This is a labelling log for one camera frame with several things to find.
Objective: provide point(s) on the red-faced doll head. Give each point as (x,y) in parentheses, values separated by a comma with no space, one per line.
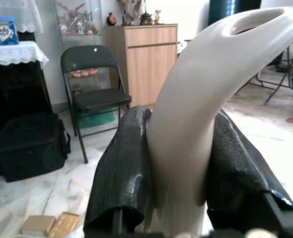
(111,19)

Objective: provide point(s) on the dark green cylinder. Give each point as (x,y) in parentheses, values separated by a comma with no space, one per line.
(221,10)

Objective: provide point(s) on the black folding chair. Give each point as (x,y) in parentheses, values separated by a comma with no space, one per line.
(99,99)

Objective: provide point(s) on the black metal folding table frame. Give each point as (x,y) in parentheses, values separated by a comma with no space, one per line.
(273,92)

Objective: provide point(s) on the small gold trophy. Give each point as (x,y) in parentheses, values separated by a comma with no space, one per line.
(157,17)

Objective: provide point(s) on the glass display cabinet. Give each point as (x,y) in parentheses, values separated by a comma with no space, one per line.
(77,19)

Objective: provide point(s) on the driftwood ornament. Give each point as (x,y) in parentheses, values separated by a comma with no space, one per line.
(131,12)

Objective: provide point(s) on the white lace curtain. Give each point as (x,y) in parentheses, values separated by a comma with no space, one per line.
(15,12)

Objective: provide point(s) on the white lace tablecloth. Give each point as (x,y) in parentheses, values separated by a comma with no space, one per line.
(12,53)

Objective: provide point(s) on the large black soft bag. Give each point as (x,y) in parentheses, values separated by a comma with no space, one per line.
(29,143)

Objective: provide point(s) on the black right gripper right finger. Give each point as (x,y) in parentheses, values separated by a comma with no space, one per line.
(236,161)

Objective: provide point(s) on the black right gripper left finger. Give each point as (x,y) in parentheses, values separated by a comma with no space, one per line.
(121,173)

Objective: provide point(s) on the plain tan small box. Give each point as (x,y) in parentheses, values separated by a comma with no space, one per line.
(37,224)

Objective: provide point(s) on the blue biscuit box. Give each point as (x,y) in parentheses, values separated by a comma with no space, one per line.
(2,32)

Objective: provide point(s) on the light wooden cabinet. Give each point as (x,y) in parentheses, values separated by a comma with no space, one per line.
(149,62)

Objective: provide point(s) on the black table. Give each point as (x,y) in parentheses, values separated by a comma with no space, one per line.
(12,94)

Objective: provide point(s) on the dark figurine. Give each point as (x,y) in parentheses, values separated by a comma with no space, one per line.
(146,19)

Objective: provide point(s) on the green plastic tray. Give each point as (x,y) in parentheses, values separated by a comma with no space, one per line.
(94,119)

